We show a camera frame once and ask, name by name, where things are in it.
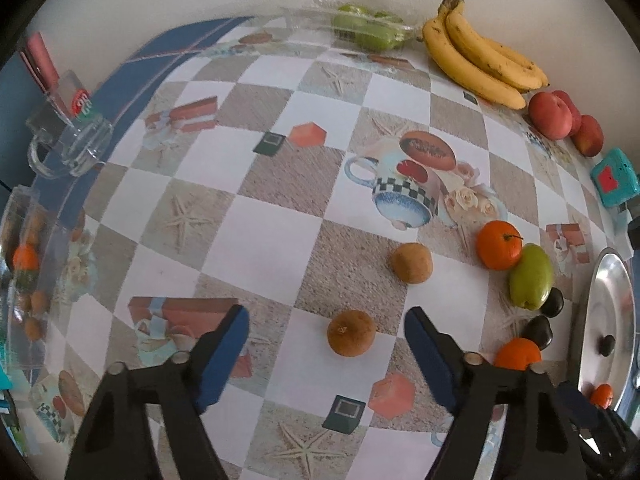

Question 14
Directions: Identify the brown round fruit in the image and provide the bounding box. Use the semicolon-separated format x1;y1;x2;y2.
327;310;377;357
390;242;434;285

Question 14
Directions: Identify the teal box with red label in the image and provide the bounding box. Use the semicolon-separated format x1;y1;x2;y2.
590;147;640;208

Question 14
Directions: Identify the dark plum lower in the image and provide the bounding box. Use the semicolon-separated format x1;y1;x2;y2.
522;315;555;351

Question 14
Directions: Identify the round metal plate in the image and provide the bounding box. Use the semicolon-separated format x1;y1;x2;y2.
575;247;637;411

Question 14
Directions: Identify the dark plum upper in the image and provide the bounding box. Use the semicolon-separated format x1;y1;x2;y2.
541;287;566;318

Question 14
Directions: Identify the clear glass mug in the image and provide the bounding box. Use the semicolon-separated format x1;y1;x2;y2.
26;70;115;179

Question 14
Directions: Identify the red peach right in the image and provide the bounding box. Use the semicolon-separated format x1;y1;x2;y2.
571;115;605;157

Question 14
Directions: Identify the dark plum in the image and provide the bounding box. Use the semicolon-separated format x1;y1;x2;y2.
522;315;555;351
541;287;566;318

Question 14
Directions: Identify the black device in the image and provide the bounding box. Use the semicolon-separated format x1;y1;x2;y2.
625;205;640;261

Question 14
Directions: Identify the clear glass bowl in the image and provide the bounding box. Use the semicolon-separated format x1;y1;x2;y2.
0;185;57;376

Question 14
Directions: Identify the small orange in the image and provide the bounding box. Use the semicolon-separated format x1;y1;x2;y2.
590;384;615;409
12;245;40;271

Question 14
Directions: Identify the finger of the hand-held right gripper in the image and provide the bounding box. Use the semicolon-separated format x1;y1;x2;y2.
555;381;601;431
607;406;636;443

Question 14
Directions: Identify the large orange with stem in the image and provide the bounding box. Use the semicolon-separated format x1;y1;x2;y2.
475;220;524;272

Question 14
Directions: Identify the printed checkered tablecloth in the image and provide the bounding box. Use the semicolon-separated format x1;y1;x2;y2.
0;15;636;480

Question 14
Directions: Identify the clear plastic bag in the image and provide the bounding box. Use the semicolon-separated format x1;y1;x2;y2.
282;0;426;53

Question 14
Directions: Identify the red apple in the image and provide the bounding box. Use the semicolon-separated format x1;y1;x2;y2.
552;90;583;133
528;92;573;141

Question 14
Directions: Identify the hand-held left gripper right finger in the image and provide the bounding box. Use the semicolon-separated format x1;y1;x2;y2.
404;306;588;480

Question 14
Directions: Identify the teal plastic packaging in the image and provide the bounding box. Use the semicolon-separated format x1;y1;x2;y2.
0;360;23;453

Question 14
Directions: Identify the pink board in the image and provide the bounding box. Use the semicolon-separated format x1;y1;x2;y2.
20;32;68;121

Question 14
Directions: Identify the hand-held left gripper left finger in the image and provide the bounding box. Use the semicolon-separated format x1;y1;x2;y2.
64;304;251;480

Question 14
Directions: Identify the yellow banana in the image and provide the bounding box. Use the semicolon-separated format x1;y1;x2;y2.
440;0;543;93
422;7;527;110
487;37;550;88

